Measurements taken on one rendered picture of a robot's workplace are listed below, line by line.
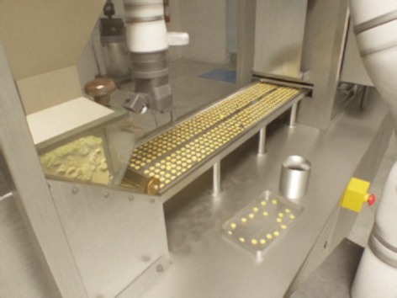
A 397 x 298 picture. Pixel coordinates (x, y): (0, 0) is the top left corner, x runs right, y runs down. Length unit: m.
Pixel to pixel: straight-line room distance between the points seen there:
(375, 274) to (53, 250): 0.49
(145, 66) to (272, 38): 0.73
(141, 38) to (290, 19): 0.72
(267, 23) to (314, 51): 0.21
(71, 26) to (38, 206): 0.24
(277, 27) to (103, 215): 0.92
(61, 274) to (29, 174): 0.14
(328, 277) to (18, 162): 0.60
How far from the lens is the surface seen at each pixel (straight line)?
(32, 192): 0.35
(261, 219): 0.80
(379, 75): 0.47
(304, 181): 0.87
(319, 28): 1.22
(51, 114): 0.48
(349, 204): 1.05
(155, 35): 0.57
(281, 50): 1.21
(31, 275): 0.51
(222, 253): 0.72
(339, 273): 0.73
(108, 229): 0.55
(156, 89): 0.59
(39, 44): 0.45
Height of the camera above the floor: 1.34
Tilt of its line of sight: 29 degrees down
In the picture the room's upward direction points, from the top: 2 degrees counter-clockwise
